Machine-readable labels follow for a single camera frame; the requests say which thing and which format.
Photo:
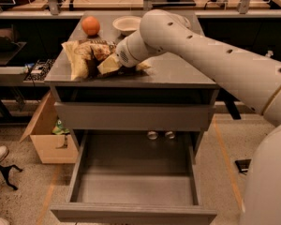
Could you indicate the black floor stand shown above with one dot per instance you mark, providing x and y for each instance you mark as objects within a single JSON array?
[{"x": 5, "y": 172}]

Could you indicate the clear sanitizer bottle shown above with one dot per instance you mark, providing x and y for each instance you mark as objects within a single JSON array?
[{"x": 269, "y": 53}]

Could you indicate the grey drawer cabinet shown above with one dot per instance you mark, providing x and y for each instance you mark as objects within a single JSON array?
[{"x": 169, "y": 81}]

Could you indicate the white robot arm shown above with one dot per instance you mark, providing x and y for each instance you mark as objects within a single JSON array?
[{"x": 254, "y": 79}]

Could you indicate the closed grey upper drawer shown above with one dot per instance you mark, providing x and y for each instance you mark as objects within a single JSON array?
[{"x": 134, "y": 117}]

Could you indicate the cardboard box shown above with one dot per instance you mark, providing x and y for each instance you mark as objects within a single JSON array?
[{"x": 51, "y": 148}]

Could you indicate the green packet in box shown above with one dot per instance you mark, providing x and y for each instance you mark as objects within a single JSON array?
[{"x": 59, "y": 129}]

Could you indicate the white paper bowl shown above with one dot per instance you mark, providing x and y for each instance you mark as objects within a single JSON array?
[{"x": 127, "y": 25}]

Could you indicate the open grey middle drawer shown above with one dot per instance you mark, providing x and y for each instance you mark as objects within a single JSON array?
[{"x": 125, "y": 178}]

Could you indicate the brown and yellow chip bag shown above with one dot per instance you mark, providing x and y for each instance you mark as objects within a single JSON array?
[{"x": 86, "y": 55}]

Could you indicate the orange fruit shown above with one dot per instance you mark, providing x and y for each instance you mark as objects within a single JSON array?
[{"x": 90, "y": 25}]

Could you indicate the black patterned box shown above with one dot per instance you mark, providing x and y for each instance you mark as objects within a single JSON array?
[{"x": 38, "y": 71}]

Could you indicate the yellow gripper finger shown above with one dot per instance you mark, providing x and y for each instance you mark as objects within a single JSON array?
[{"x": 109, "y": 65}]

